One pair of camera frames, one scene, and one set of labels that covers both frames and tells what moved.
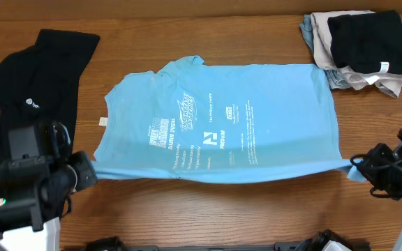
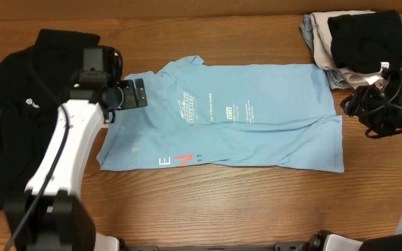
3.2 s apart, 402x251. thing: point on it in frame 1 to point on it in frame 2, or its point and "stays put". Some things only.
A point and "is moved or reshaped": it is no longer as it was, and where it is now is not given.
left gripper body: (83, 169) to (133, 93)
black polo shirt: (38, 84) stays put
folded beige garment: (390, 83) stays put
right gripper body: (375, 167) to (358, 107)
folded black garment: (375, 42) stays put
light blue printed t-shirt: (188, 122) is moved or reshaped
